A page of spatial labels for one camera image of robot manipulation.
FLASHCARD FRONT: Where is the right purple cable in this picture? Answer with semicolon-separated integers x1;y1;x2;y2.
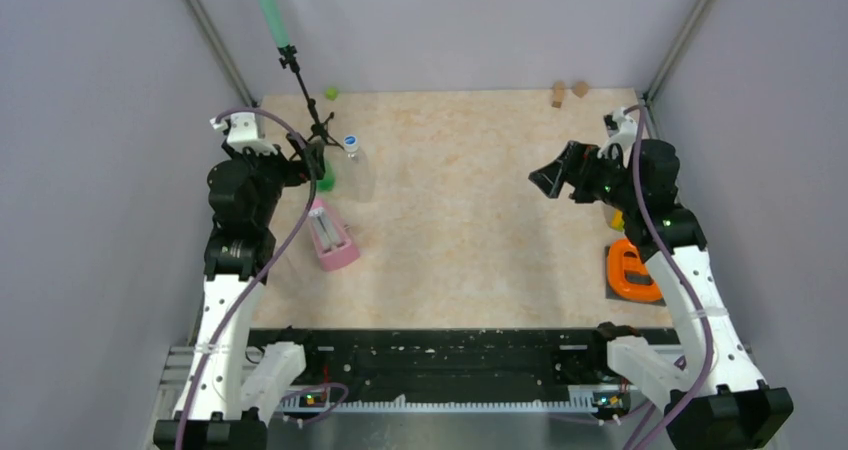
549;104;718;450

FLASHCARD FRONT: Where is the wooden block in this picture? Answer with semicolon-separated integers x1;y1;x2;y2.
571;81;591;98
551;80;567;109

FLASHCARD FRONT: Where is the green plastic bottle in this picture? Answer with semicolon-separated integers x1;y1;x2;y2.
316;160;337;193

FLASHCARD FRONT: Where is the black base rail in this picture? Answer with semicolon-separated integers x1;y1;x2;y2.
245;327;684;412

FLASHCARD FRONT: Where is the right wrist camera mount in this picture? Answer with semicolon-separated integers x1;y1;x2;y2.
597;106;638;159

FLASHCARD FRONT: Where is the pink toy toaster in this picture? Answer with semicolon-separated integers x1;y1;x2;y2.
307;198;361;272

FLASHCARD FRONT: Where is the small green cap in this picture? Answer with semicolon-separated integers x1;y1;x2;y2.
324;87;339;101

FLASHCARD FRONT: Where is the orange tape dispenser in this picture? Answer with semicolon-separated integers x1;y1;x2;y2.
606;237;664;304

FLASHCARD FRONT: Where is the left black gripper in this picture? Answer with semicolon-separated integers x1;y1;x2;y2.
223;131;324;226

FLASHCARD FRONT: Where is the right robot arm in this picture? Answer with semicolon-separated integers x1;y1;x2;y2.
528;139;794;449

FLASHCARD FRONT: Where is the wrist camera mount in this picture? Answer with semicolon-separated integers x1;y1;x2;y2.
597;106;638;159
210;111;278;156

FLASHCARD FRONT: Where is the wooden block right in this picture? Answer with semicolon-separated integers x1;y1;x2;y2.
571;81;591;98

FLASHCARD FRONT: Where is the yellow green block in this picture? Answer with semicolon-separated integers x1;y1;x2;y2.
609;210;624;232

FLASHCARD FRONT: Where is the wooden block left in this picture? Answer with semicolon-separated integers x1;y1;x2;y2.
551;80;567;109

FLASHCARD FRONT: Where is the black tripod green pole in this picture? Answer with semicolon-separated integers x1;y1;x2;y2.
257;0;342;148

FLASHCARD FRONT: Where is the clear bottle blue-white cap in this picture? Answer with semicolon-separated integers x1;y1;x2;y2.
342;135;375;203

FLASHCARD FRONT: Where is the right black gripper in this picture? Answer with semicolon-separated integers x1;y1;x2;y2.
530;140;641;213

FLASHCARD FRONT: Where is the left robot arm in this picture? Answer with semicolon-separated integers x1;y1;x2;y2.
152;141;325;449

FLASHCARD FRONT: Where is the purple cable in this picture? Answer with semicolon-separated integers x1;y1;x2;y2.
549;104;718;450
173;107;350;450

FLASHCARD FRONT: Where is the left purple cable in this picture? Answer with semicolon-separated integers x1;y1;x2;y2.
173;107;350;450

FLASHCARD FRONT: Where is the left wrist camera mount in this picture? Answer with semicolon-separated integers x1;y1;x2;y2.
210;111;278;156

